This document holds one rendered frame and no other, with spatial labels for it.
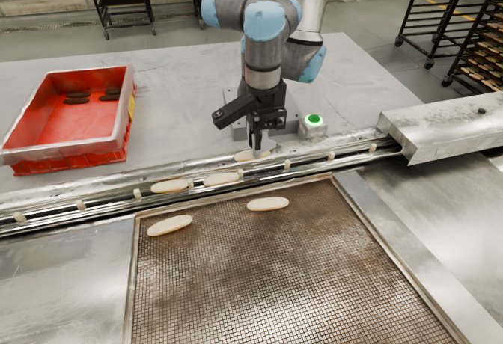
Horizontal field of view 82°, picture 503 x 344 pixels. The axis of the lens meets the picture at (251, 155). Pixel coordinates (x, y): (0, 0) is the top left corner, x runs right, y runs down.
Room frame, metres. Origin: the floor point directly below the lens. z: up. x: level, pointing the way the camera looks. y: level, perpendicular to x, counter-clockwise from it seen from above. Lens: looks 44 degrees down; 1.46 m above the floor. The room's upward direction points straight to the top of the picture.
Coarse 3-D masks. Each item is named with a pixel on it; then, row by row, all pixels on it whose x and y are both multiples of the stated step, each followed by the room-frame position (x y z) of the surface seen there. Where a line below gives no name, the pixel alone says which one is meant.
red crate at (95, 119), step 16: (64, 96) 1.00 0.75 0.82; (96, 96) 1.00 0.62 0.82; (64, 112) 0.89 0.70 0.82; (80, 112) 0.89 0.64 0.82; (96, 112) 0.89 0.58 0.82; (112, 112) 0.89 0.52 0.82; (128, 112) 0.82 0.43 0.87; (48, 128) 0.80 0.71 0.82; (64, 128) 0.80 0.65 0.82; (80, 128) 0.80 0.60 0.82; (96, 128) 0.80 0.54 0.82; (112, 128) 0.80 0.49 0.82; (128, 128) 0.78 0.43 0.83; (48, 160) 0.59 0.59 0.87; (64, 160) 0.60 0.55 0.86; (80, 160) 0.61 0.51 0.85; (96, 160) 0.62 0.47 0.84; (112, 160) 0.63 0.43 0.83
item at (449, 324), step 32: (256, 192) 0.46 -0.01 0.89; (320, 192) 0.45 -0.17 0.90; (192, 224) 0.36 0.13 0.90; (224, 224) 0.36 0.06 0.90; (256, 224) 0.35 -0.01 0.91; (352, 224) 0.35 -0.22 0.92; (224, 256) 0.28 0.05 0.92; (256, 256) 0.27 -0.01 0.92; (320, 256) 0.27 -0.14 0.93; (352, 256) 0.27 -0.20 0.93; (384, 256) 0.27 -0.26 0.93; (128, 288) 0.21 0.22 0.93; (224, 288) 0.21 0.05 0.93; (320, 288) 0.21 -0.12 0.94; (416, 288) 0.20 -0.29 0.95; (128, 320) 0.15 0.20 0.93; (192, 320) 0.15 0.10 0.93; (288, 320) 0.15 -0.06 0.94; (448, 320) 0.15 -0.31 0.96
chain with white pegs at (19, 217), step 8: (376, 144) 0.66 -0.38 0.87; (360, 152) 0.66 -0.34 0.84; (368, 152) 0.66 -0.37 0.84; (288, 160) 0.59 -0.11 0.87; (320, 160) 0.62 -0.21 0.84; (280, 168) 0.59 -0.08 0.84; (240, 176) 0.54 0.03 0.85; (192, 184) 0.51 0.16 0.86; (200, 184) 0.53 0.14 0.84; (136, 192) 0.47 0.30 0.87; (80, 200) 0.45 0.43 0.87; (120, 200) 0.47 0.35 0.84; (80, 208) 0.44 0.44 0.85; (16, 216) 0.40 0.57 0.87; (24, 216) 0.41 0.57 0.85; (40, 216) 0.42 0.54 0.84; (0, 224) 0.40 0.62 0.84
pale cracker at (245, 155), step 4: (240, 152) 0.56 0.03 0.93; (244, 152) 0.56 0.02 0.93; (248, 152) 0.56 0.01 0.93; (264, 152) 0.56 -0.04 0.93; (268, 152) 0.57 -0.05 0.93; (236, 156) 0.55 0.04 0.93; (240, 156) 0.55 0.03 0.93; (244, 156) 0.55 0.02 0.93; (248, 156) 0.55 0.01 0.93; (252, 156) 0.55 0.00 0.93; (260, 156) 0.55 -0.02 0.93; (264, 156) 0.55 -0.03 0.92; (236, 160) 0.54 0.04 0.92; (240, 160) 0.54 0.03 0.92; (244, 160) 0.54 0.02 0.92; (248, 160) 0.54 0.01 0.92
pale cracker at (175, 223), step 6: (180, 216) 0.38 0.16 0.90; (186, 216) 0.38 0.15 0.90; (162, 222) 0.36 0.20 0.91; (168, 222) 0.36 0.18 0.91; (174, 222) 0.36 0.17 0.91; (180, 222) 0.36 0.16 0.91; (186, 222) 0.36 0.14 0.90; (150, 228) 0.35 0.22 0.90; (156, 228) 0.34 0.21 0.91; (162, 228) 0.34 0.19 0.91; (168, 228) 0.34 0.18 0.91; (174, 228) 0.34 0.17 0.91; (150, 234) 0.33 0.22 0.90; (156, 234) 0.33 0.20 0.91
